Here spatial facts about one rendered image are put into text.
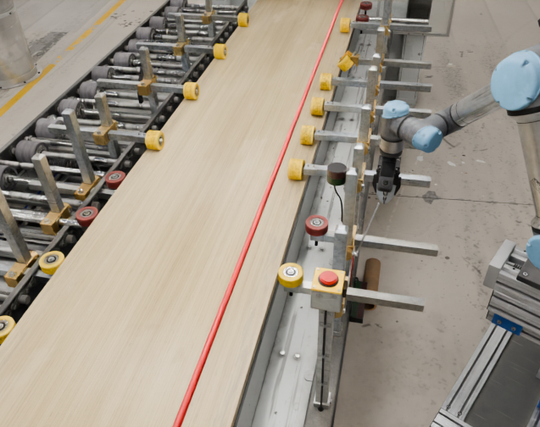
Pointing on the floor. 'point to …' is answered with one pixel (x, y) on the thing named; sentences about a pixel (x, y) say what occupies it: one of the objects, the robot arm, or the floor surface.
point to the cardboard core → (371, 278)
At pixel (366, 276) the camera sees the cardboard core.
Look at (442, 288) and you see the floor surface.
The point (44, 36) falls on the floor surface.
